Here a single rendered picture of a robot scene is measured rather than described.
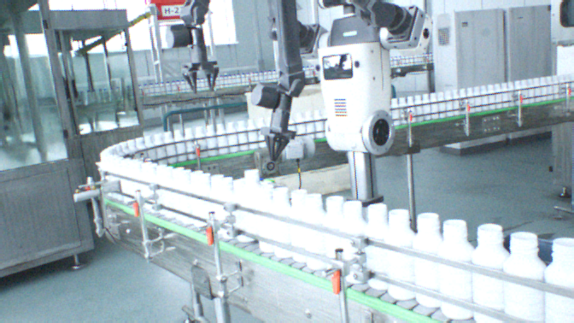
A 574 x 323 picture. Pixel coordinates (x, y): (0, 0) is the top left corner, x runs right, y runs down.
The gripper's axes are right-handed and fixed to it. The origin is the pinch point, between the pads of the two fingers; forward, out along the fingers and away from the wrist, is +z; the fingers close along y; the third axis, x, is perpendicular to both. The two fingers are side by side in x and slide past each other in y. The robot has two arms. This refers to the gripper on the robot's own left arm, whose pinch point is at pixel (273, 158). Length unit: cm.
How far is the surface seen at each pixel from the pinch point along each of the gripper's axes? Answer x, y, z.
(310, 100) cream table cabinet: 260, -287, -78
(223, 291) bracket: -19.4, 13.2, 36.6
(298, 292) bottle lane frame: -16, 37, 30
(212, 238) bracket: -24.9, 12.4, 23.2
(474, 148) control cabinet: 537, -254, -73
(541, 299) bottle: -16, 89, 16
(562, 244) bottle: -16, 91, 8
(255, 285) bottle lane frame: -14.8, 20.3, 33.2
